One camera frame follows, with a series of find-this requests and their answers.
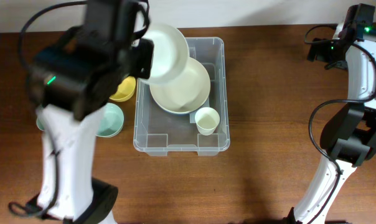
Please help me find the yellow small bowl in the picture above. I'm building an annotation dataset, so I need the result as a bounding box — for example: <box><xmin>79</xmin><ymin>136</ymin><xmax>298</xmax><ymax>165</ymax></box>
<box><xmin>110</xmin><ymin>77</ymin><xmax>136</xmax><ymax>102</ymax></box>

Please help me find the white small bowl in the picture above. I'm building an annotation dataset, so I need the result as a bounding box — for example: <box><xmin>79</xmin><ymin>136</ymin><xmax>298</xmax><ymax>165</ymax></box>
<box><xmin>143</xmin><ymin>23</ymin><xmax>189</xmax><ymax>85</ymax></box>

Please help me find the cream bowl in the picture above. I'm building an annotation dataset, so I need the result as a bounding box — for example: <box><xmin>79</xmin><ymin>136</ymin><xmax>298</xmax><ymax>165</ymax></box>
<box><xmin>150</xmin><ymin>84</ymin><xmax>210</xmax><ymax>112</ymax></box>
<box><xmin>150</xmin><ymin>57</ymin><xmax>210</xmax><ymax>114</ymax></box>

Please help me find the mint green small bowl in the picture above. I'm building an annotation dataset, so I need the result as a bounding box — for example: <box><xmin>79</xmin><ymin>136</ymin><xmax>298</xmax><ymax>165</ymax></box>
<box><xmin>96</xmin><ymin>103</ymin><xmax>125</xmax><ymax>138</ymax></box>

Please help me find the cream cup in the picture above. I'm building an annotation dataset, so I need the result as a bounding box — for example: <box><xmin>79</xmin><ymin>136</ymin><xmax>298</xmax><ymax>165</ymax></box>
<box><xmin>194</xmin><ymin>107</ymin><xmax>220</xmax><ymax>136</ymax></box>

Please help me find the mint green cup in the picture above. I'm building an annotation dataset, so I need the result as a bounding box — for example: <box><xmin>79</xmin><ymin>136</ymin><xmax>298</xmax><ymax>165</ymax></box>
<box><xmin>36</xmin><ymin>118</ymin><xmax>45</xmax><ymax>131</ymax></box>

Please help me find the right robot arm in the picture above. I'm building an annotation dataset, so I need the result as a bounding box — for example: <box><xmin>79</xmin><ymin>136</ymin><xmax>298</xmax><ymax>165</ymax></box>
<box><xmin>283</xmin><ymin>3</ymin><xmax>376</xmax><ymax>223</ymax></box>

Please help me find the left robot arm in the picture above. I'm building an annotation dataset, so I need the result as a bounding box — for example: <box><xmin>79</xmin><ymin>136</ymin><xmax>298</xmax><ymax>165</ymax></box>
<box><xmin>8</xmin><ymin>0</ymin><xmax>154</xmax><ymax>223</ymax></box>

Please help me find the clear plastic storage bin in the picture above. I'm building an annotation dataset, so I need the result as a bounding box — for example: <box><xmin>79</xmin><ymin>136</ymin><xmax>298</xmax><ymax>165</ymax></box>
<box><xmin>133</xmin><ymin>37</ymin><xmax>230</xmax><ymax>156</ymax></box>

